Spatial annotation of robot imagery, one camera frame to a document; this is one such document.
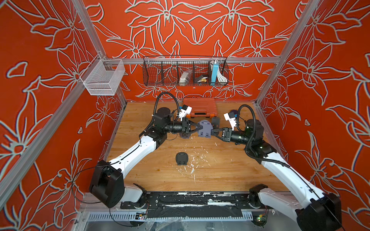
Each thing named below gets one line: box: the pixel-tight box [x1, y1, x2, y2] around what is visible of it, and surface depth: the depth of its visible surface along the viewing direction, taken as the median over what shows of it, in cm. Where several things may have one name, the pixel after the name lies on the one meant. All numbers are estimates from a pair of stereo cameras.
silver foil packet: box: [179, 69, 193, 87], surface depth 93 cm
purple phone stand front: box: [198, 119, 214, 139], surface depth 67 cm
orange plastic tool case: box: [183, 97, 218, 118], surface depth 113 cm
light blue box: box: [211, 64, 220, 83], surface depth 89 cm
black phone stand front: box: [175, 152, 189, 166], surface depth 90 cm
